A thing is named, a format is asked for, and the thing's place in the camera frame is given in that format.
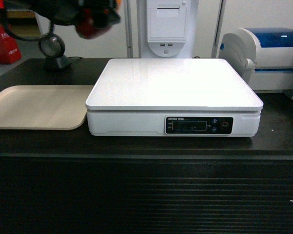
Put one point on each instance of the white checkout scale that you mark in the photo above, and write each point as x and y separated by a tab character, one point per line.
165	97

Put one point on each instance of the red box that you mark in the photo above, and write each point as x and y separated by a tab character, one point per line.
9	50

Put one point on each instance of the black barcode scanner stand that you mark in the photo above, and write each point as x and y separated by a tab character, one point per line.
53	48

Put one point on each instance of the beige plastic tray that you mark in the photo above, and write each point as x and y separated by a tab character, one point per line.
43	107

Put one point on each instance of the dark red mango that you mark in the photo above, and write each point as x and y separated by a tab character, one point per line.
86	30

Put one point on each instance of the white and blue label printer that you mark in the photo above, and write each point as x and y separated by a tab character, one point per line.
263	57

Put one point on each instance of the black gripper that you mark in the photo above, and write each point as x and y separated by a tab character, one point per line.
97	13

